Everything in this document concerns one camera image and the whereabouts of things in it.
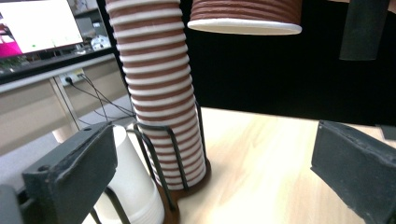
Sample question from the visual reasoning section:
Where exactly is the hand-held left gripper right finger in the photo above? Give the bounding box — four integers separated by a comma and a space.
310, 119, 396, 224

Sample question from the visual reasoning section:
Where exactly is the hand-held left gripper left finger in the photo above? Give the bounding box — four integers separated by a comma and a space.
21, 122, 119, 224

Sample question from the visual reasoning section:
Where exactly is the stack of white paper cups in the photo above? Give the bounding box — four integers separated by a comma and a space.
92, 124, 166, 224

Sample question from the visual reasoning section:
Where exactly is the black wire cup holder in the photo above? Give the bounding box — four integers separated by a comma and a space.
88, 101, 213, 224

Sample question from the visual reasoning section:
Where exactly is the single brown paper cup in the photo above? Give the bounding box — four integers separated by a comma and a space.
187, 0, 304, 36

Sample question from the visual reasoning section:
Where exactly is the stack of brown paper cups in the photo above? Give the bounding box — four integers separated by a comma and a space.
105, 0, 208, 191

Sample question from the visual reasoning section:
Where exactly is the beige cabinet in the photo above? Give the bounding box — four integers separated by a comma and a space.
0, 54, 134, 157

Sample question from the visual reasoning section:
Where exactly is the white power strip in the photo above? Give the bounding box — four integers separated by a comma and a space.
60, 68, 86, 87

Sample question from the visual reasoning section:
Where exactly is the black curtain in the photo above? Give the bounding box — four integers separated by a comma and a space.
178, 0, 396, 127

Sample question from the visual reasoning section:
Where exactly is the computer monitor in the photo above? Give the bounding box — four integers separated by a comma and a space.
0, 0, 115, 86

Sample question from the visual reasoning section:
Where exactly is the bundle of black cables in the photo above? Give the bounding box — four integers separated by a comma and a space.
64, 73, 138, 125

